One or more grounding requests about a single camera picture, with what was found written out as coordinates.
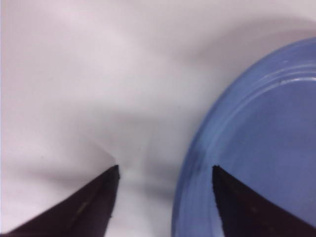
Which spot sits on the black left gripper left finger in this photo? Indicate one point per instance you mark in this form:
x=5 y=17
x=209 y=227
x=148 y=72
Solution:
x=85 y=213

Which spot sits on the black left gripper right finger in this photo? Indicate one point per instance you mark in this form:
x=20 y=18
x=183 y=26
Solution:
x=245 y=213

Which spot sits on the blue round plate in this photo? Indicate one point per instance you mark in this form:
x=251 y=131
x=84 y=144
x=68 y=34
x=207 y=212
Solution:
x=262 y=131

